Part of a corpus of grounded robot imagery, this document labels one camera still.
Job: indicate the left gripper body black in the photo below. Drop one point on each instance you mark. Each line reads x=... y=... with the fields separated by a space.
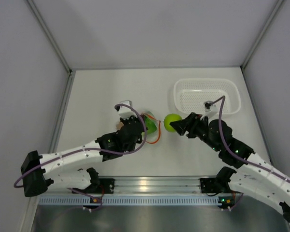
x=132 y=118

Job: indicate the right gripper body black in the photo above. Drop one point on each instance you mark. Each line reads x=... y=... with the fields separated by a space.
x=200 y=128

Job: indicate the clear zip bag orange seal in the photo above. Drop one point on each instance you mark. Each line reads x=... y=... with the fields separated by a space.
x=154 y=137

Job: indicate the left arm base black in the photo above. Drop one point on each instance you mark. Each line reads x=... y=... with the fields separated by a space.
x=104 y=186

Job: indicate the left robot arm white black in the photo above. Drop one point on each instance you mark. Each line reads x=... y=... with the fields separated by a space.
x=74 y=168

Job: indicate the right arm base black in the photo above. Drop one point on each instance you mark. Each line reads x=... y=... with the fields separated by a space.
x=208 y=186

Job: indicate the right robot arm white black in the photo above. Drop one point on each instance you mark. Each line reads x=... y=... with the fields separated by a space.
x=246 y=171

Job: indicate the brown fake longan bunch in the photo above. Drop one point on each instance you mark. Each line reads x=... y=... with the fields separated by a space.
x=119 y=125

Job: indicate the green fake lettuce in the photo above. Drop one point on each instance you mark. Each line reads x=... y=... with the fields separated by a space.
x=150 y=125

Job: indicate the white perforated plastic basket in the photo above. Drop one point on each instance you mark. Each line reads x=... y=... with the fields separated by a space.
x=191 y=93

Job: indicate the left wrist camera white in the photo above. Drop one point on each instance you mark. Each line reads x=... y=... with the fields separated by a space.
x=123 y=109

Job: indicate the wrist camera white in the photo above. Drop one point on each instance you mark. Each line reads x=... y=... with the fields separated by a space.
x=210 y=110
x=123 y=109

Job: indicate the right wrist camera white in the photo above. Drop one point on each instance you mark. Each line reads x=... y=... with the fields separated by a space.
x=210 y=110

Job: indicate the aluminium mounting rail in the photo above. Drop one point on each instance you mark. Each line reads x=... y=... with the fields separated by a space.
x=156 y=185

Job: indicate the slotted grey cable duct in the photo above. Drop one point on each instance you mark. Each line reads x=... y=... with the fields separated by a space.
x=113 y=200

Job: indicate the left aluminium frame post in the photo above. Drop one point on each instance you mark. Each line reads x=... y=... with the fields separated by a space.
x=48 y=34

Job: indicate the aluminium frame post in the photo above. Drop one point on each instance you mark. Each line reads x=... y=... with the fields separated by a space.
x=278 y=5
x=48 y=34

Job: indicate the right aluminium frame post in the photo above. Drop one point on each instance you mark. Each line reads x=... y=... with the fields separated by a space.
x=278 y=5

